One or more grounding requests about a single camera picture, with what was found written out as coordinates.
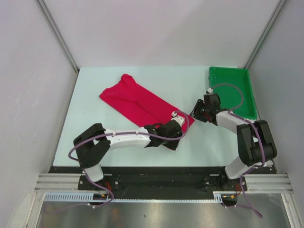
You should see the red t-shirt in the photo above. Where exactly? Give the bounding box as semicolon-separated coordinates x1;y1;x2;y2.
99;74;194;133

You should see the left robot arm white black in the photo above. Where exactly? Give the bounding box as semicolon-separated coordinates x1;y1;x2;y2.
73;115;185;190

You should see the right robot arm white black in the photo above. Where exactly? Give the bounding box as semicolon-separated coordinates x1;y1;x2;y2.
190;93;277;190

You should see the green plastic tray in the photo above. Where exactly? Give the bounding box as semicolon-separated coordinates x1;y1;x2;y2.
209;66;257;119

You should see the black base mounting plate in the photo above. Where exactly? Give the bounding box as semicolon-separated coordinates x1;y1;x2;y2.
49;166;275;195

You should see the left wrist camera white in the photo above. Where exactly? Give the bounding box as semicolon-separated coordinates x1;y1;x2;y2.
171;112;185;127

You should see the slotted cable duct grey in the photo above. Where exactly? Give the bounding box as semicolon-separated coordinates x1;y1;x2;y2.
44;192;223;203

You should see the aluminium frame rail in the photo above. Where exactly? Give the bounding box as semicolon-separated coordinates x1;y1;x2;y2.
35;173;294;194

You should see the right aluminium corner post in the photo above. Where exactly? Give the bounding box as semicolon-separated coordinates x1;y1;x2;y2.
243;0;289;69

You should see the aluminium corner post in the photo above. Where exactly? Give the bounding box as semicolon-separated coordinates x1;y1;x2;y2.
243;0;289;69
35;0;80;75

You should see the left aluminium corner post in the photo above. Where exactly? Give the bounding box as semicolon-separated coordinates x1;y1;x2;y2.
35;0;80;75

